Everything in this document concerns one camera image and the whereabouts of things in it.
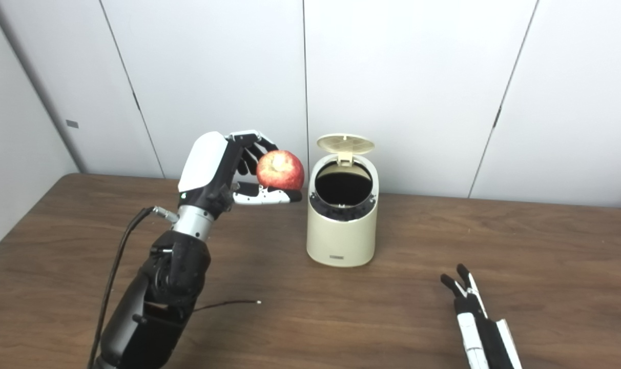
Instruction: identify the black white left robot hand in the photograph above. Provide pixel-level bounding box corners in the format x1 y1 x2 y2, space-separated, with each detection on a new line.
178 130 303 218

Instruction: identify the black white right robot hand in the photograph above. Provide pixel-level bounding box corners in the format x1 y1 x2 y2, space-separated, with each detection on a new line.
440 263 523 369

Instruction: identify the red apple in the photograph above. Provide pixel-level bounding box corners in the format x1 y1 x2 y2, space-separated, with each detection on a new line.
256 150 305 191

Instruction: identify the cream round bin lid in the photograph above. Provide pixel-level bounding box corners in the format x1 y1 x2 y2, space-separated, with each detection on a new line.
317 134 376 166

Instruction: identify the cream-colored bin body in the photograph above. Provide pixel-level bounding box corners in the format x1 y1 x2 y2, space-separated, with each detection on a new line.
306 154 379 268

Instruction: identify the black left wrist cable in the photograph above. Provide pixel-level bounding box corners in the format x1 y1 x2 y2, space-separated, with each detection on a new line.
87 206 181 369

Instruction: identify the thin black wire white tip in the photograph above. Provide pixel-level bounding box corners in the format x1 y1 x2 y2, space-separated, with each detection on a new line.
193 300 262 313

